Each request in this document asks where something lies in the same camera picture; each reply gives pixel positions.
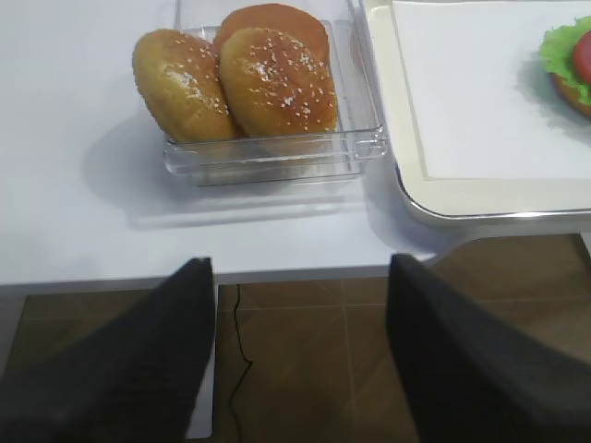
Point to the clear plastic bun container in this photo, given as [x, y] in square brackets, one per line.
[359, 135]

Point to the tomato slice on burger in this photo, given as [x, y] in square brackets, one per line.
[581, 57]

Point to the sesame bun top left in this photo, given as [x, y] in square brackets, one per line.
[177, 76]

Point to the sesame bun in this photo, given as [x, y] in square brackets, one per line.
[275, 86]
[177, 76]

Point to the sesame bun top right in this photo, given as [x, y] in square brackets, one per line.
[275, 86]

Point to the white paper sheet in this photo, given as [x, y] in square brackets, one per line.
[485, 106]

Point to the plain bun bottom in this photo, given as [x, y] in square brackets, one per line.
[293, 21]

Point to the white table leg frame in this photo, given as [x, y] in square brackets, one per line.
[201, 424]

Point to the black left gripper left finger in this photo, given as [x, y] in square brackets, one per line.
[136, 379]

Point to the bun bottom on tray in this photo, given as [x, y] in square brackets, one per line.
[570, 95]

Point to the silver metal tray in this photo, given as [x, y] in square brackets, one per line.
[457, 201]

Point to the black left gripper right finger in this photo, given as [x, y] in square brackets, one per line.
[469, 376]

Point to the lettuce leaf on burger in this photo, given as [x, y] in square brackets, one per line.
[556, 53]

